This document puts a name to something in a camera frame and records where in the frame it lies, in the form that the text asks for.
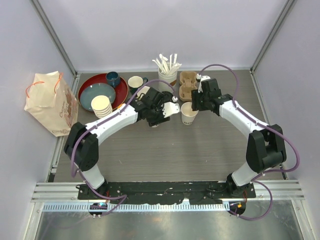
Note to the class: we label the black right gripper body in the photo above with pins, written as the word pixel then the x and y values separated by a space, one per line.
pixel 203 98

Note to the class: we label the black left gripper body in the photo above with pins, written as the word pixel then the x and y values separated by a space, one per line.
pixel 156 116

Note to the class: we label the stack of white paper cups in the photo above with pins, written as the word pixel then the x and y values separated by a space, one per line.
pixel 101 106

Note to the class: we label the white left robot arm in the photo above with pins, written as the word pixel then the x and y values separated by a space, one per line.
pixel 82 144

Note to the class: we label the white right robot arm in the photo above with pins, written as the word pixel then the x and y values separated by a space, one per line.
pixel 265 149

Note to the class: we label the white straw holder cup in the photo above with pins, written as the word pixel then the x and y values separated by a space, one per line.
pixel 170 79

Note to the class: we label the dark green mug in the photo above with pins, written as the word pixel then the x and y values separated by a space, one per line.
pixel 135 82

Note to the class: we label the cardboard cup carrier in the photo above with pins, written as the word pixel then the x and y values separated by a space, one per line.
pixel 188 83

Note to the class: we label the red round tray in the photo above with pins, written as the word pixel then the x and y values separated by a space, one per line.
pixel 121 90

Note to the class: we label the small blue cup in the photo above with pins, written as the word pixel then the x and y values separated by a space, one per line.
pixel 113 79

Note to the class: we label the blue-grey plate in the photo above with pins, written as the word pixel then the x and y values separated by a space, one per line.
pixel 94 90

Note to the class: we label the brown paper bag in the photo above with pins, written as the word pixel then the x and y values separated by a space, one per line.
pixel 50 100

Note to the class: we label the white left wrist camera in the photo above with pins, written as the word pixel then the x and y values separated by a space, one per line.
pixel 171 107

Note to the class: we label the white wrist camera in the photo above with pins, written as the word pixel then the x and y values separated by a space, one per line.
pixel 171 107
pixel 200 79

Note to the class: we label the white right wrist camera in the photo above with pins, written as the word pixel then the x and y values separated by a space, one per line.
pixel 200 79

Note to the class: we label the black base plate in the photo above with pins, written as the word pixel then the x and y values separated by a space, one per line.
pixel 174 192

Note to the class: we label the slotted cable duct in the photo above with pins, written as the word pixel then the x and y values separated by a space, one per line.
pixel 90 207

